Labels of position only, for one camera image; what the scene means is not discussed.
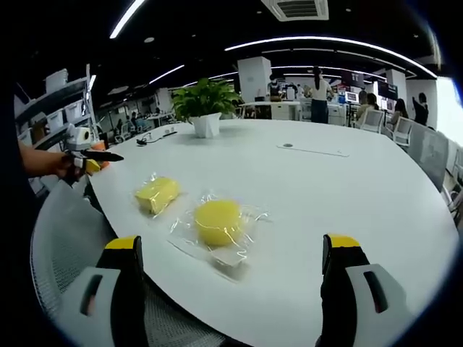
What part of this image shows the ceiling light strip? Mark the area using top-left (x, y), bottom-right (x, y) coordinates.
top-left (224, 35), bottom-right (439, 78)
top-left (109, 0), bottom-right (146, 40)
top-left (146, 64), bottom-right (186, 85)

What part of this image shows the white table cable cover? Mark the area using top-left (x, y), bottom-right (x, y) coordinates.
top-left (276, 142), bottom-right (351, 158)

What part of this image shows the green potted plant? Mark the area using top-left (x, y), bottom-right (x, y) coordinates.
top-left (169, 77), bottom-right (244, 139)

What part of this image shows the ceiling air vent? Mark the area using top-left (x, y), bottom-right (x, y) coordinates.
top-left (260, 0), bottom-right (330, 22)

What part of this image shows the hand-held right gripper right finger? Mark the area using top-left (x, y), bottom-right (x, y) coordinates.
top-left (313, 233), bottom-right (417, 347)

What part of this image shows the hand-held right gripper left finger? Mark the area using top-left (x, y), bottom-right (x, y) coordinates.
top-left (59, 234), bottom-right (148, 347)

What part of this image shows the grey mesh office chair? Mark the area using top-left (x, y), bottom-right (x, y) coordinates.
top-left (30, 179), bottom-right (227, 347)
top-left (407, 121), bottom-right (450, 192)

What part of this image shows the rectangular yellow silicone block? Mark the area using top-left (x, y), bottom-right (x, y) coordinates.
top-left (132, 171), bottom-right (189, 219)

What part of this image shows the person's left hand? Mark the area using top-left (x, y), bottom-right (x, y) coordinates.
top-left (54, 151), bottom-right (88, 188)

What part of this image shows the white storage box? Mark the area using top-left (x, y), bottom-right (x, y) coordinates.
top-left (43, 68), bottom-right (69, 93)

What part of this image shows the metal storage shelf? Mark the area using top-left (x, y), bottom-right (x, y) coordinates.
top-left (13, 64), bottom-right (99, 154)

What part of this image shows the black cable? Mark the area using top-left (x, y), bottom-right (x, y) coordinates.
top-left (135, 129), bottom-right (179, 147)

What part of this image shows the orange object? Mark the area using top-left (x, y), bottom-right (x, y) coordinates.
top-left (92, 140), bottom-right (111, 170)

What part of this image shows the round yellow silicone block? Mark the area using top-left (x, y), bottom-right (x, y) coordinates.
top-left (166, 187), bottom-right (273, 284)

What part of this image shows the white office chair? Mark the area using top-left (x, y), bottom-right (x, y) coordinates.
top-left (390, 116), bottom-right (414, 145)
top-left (359, 108), bottom-right (386, 135)

